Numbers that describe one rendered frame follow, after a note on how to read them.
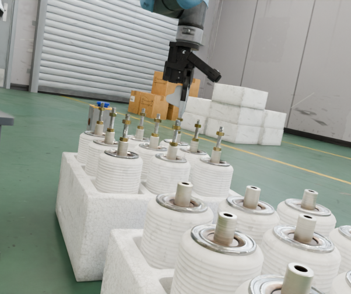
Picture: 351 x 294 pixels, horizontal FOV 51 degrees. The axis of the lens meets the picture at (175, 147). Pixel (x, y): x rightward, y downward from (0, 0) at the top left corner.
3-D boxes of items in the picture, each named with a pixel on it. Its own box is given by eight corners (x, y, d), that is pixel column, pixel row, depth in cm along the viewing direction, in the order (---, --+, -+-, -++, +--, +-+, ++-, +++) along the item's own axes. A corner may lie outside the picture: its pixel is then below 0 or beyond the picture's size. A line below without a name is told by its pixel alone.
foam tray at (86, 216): (76, 282, 72) (88, 196, 70) (55, 210, 107) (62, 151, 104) (238, 271, 89) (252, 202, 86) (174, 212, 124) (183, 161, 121)
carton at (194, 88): (196, 101, 505) (200, 79, 501) (183, 99, 490) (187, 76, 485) (183, 98, 528) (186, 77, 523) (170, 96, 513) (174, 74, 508)
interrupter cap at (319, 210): (305, 217, 57) (306, 213, 57) (274, 201, 63) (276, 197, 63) (340, 219, 60) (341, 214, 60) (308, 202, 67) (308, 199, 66)
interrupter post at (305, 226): (301, 245, 45) (307, 220, 44) (288, 237, 47) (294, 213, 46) (315, 245, 46) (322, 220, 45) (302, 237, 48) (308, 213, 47)
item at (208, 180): (182, 236, 87) (196, 163, 84) (182, 221, 96) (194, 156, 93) (222, 242, 87) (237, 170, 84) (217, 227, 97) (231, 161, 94)
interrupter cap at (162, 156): (153, 154, 87) (153, 151, 87) (183, 158, 88) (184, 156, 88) (156, 161, 79) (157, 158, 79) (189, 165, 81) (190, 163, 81)
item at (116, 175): (123, 246, 76) (137, 163, 73) (80, 236, 77) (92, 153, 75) (135, 230, 86) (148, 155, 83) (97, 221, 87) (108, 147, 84)
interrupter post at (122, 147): (125, 157, 77) (127, 142, 77) (114, 156, 78) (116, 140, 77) (128, 156, 80) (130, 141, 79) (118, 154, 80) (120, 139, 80)
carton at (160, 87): (178, 98, 481) (182, 75, 477) (165, 96, 465) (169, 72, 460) (164, 95, 502) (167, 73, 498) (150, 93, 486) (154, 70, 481)
